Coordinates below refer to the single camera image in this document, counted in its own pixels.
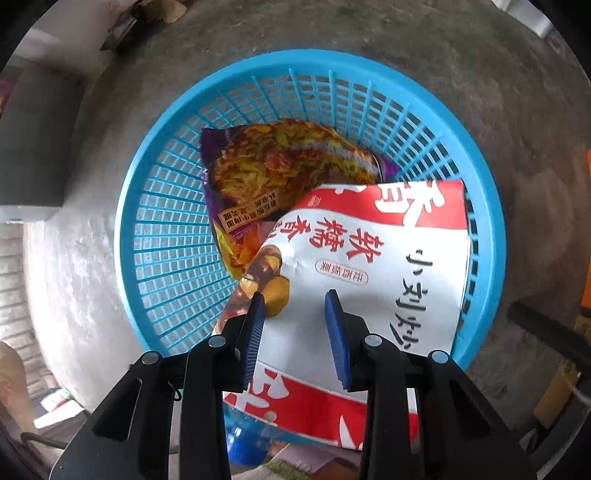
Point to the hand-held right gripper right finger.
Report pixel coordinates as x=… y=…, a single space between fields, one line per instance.
x=337 y=337

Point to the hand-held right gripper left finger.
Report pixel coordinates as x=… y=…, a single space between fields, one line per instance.
x=254 y=332

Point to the red white snack bag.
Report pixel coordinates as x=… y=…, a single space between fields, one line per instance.
x=369 y=258

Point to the clear bottle with blue cap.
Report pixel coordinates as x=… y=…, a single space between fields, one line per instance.
x=244 y=438

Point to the purple snack bag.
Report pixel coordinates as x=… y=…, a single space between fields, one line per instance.
x=277 y=166

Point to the blue plastic mesh basket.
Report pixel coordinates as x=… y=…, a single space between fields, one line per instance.
x=295 y=57

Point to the orange cardboard box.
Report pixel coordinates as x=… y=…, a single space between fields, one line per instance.
x=558 y=392

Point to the grey cabinet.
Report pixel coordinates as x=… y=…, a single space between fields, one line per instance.
x=37 y=138

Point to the dark snack box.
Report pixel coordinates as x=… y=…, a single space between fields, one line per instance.
x=122 y=27

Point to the paper and plastic scraps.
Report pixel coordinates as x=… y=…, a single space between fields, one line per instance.
x=168 y=9

